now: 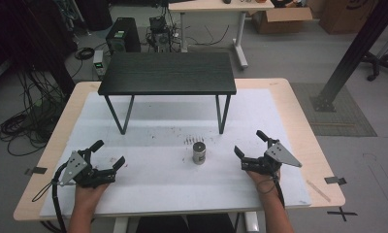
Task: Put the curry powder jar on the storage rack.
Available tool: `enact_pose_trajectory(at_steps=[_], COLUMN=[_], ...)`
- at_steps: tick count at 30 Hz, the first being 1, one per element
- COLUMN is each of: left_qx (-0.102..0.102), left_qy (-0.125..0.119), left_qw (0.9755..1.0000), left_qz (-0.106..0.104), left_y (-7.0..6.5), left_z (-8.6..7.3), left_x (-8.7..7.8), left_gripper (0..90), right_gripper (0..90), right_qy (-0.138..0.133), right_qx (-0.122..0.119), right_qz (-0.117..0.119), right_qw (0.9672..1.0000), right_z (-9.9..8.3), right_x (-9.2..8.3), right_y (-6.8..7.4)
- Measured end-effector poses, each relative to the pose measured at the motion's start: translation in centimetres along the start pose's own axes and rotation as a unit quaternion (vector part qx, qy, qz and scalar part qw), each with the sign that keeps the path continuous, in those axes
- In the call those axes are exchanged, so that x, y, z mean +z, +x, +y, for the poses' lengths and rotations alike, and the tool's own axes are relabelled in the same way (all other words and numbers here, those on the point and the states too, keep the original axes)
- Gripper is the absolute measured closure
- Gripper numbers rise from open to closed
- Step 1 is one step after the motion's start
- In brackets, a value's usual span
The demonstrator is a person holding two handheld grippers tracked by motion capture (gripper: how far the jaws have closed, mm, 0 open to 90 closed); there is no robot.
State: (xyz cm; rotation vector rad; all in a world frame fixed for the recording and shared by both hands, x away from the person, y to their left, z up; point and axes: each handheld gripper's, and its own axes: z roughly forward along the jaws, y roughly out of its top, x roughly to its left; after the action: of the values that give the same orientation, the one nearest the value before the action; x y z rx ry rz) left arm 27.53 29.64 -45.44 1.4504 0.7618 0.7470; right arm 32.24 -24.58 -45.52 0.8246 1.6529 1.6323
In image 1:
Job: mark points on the black office chair base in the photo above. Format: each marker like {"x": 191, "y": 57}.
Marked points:
{"x": 376, "y": 63}

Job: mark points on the large closed cardboard box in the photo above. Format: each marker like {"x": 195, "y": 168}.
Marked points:
{"x": 344, "y": 16}

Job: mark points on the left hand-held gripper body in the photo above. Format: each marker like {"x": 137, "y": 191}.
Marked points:
{"x": 82, "y": 174}

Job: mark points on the grey power supply unit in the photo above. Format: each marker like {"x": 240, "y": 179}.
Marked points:
{"x": 99, "y": 63}

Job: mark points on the black metal post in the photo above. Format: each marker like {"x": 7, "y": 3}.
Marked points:
{"x": 360, "y": 48}

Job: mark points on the person's legs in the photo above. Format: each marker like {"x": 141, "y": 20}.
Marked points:
{"x": 185, "y": 225}

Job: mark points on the white-legged wooden desk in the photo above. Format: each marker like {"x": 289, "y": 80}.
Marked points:
{"x": 221, "y": 6}

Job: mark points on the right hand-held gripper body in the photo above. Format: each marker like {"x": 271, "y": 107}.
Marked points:
{"x": 268, "y": 161}

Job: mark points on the silver metal can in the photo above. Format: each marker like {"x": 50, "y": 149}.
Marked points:
{"x": 199, "y": 153}

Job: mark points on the row of small metal pins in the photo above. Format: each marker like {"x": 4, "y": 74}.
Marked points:
{"x": 191, "y": 140}

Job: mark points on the person's right hand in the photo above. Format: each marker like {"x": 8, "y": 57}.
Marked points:
{"x": 261, "y": 183}

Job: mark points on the light wooden table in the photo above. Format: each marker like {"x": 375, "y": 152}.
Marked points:
{"x": 311, "y": 136}

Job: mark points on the grey floor mat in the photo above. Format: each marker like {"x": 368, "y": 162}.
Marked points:
{"x": 344, "y": 123}

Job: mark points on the small black wooden table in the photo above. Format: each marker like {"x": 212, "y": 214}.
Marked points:
{"x": 168, "y": 73}

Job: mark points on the black computer tower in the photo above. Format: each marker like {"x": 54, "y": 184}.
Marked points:
{"x": 124, "y": 34}

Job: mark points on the black tape strip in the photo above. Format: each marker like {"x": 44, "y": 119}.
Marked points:
{"x": 37, "y": 170}
{"x": 335, "y": 180}

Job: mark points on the white table mat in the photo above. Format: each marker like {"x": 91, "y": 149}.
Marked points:
{"x": 182, "y": 191}

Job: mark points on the person's left hand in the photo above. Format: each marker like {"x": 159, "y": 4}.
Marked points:
{"x": 88, "y": 195}

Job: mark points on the open cardboard box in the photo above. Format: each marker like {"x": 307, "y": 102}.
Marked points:
{"x": 281, "y": 21}

